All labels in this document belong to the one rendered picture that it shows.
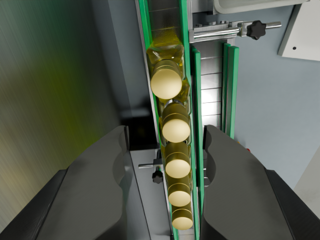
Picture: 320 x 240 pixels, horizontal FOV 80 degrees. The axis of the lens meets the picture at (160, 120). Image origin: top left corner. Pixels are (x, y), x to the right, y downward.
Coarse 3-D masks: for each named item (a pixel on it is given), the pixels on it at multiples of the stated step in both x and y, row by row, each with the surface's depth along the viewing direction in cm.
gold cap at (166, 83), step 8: (160, 64) 22; (168, 64) 21; (176, 64) 23; (152, 72) 23; (160, 72) 20; (168, 72) 20; (176, 72) 20; (152, 80) 20; (160, 80) 20; (168, 80) 20; (176, 80) 20; (152, 88) 20; (160, 88) 20; (168, 88) 20; (176, 88) 20; (160, 96) 21; (168, 96) 21
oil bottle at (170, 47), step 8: (160, 40) 35; (168, 40) 33; (176, 40) 31; (152, 48) 27; (160, 48) 27; (168, 48) 26; (176, 48) 26; (152, 56) 26; (160, 56) 26; (168, 56) 26; (176, 56) 26; (184, 56) 27; (152, 64) 26; (184, 64) 27; (184, 72) 27; (184, 80) 29
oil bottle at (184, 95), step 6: (186, 78) 33; (186, 84) 30; (180, 90) 29; (186, 90) 29; (156, 96) 30; (180, 96) 28; (186, 96) 29; (156, 102) 31; (162, 102) 29; (186, 102) 29; (162, 108) 29; (186, 108) 29
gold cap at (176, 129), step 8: (176, 104) 26; (168, 112) 24; (176, 112) 24; (184, 112) 24; (168, 120) 22; (176, 120) 22; (184, 120) 22; (168, 128) 23; (176, 128) 23; (184, 128) 23; (168, 136) 23; (176, 136) 23; (184, 136) 23
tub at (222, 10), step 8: (216, 0) 44; (224, 0) 50; (232, 0) 50; (240, 0) 50; (248, 0) 49; (256, 0) 49; (264, 0) 48; (272, 0) 46; (280, 0) 43; (288, 0) 43; (296, 0) 43; (304, 0) 43; (216, 8) 44; (224, 8) 45; (232, 8) 44; (240, 8) 44; (248, 8) 44; (256, 8) 44; (264, 8) 44
